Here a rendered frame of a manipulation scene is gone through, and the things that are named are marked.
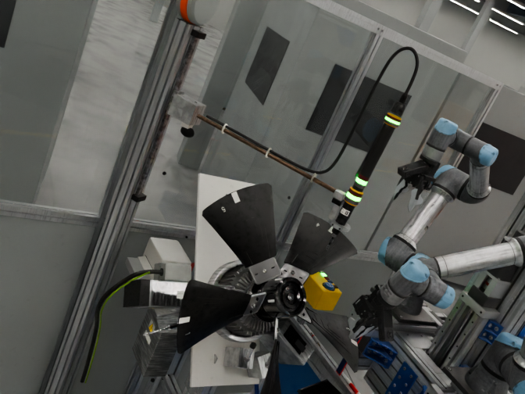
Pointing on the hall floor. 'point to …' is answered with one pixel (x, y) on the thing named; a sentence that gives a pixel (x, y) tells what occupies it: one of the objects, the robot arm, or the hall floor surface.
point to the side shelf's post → (133, 381)
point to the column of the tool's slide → (120, 210)
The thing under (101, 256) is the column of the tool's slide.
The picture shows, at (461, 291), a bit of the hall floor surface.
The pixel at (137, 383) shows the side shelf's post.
